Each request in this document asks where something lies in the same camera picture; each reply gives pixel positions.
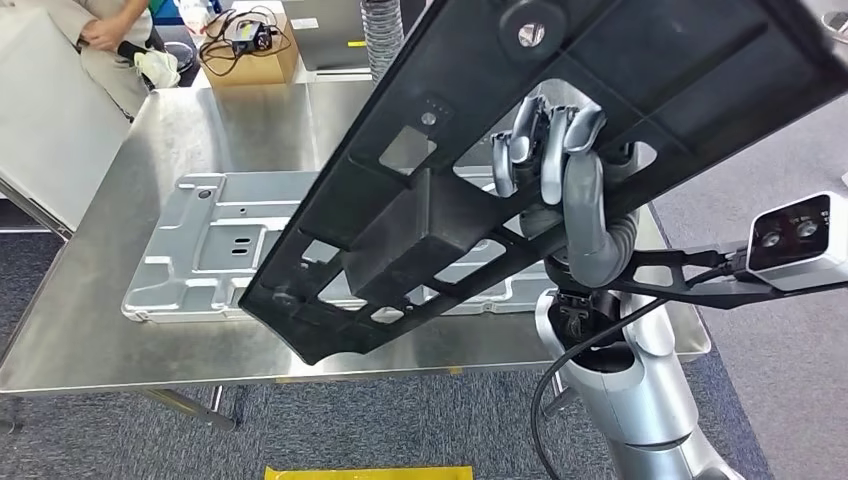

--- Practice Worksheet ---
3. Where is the black camera bracket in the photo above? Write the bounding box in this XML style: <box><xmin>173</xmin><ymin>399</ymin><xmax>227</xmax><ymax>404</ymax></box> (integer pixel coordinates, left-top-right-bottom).
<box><xmin>609</xmin><ymin>241</ymin><xmax>848</xmax><ymax>311</ymax></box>

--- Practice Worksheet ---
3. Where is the stamped silver metal plate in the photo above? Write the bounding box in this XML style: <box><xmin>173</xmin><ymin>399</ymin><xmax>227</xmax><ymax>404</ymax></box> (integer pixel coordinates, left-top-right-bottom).
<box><xmin>121</xmin><ymin>168</ymin><xmax>578</xmax><ymax>326</ymax></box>

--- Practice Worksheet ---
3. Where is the clear plastic bag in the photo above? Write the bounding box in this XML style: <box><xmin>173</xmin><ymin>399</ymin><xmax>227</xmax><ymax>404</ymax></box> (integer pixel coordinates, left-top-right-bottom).
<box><xmin>175</xmin><ymin>0</ymin><xmax>220</xmax><ymax>36</ymax></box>

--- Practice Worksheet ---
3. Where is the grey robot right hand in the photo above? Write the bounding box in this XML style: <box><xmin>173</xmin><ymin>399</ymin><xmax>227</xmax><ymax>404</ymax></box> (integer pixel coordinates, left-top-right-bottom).
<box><xmin>491</xmin><ymin>93</ymin><xmax>627</xmax><ymax>289</ymax></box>

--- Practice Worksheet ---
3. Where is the stainless steel workbench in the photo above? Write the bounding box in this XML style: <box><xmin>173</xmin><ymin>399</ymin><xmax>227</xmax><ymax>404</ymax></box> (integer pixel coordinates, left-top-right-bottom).
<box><xmin>0</xmin><ymin>69</ymin><xmax>713</xmax><ymax>432</ymax></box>

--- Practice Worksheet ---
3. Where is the grey laptop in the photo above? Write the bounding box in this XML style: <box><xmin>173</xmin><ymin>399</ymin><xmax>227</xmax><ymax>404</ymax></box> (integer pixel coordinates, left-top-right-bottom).
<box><xmin>281</xmin><ymin>0</ymin><xmax>372</xmax><ymax>71</ymax></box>

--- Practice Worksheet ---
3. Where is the grey corrugated hose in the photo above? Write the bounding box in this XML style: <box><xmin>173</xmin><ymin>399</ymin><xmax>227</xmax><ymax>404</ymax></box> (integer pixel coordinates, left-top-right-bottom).
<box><xmin>359</xmin><ymin>0</ymin><xmax>405</xmax><ymax>86</ymax></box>

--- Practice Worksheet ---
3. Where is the cardboard box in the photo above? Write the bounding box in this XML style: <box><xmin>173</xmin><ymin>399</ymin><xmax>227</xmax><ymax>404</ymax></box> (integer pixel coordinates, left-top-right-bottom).
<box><xmin>200</xmin><ymin>11</ymin><xmax>301</xmax><ymax>89</ymax></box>

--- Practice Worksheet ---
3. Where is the black power adapter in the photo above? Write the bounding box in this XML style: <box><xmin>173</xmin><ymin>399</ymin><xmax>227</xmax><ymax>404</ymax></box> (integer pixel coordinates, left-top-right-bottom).
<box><xmin>231</xmin><ymin>19</ymin><xmax>274</xmax><ymax>56</ymax></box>

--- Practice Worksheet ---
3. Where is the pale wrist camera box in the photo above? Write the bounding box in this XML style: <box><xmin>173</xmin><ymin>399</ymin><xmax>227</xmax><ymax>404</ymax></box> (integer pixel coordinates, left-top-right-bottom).
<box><xmin>746</xmin><ymin>192</ymin><xmax>848</xmax><ymax>293</ymax></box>

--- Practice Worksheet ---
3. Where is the black adapter cable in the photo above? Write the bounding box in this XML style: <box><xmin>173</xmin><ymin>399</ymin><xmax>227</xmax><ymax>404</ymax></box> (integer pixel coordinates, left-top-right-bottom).
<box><xmin>198</xmin><ymin>5</ymin><xmax>294</xmax><ymax>77</ymax></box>

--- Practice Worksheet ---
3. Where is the person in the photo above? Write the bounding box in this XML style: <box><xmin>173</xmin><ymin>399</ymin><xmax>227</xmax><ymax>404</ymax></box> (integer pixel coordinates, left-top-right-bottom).
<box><xmin>9</xmin><ymin>0</ymin><xmax>183</xmax><ymax>124</ymax></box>

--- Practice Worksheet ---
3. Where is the white crumpled cloth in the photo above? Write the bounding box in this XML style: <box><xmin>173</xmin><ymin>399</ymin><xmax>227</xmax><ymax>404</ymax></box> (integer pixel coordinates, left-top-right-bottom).
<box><xmin>134</xmin><ymin>49</ymin><xmax>181</xmax><ymax>89</ymax></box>

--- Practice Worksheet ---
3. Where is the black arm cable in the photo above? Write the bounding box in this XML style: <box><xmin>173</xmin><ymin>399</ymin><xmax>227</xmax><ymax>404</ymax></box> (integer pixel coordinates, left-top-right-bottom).
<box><xmin>529</xmin><ymin>261</ymin><xmax>750</xmax><ymax>480</ymax></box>

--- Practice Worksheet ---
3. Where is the white table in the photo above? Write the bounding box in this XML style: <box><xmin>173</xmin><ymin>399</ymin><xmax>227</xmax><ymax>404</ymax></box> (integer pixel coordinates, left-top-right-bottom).
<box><xmin>192</xmin><ymin>62</ymin><xmax>376</xmax><ymax>91</ymax></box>

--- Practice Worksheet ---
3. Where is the steel table frame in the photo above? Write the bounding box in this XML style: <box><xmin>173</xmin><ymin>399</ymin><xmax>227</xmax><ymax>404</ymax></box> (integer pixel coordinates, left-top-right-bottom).
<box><xmin>0</xmin><ymin>175</ymin><xmax>74</xmax><ymax>241</ymax></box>

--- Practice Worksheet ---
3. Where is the black plastic car trim part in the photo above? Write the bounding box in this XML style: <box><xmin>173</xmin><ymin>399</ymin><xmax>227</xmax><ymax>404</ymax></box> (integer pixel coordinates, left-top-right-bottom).
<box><xmin>238</xmin><ymin>0</ymin><xmax>848</xmax><ymax>367</ymax></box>

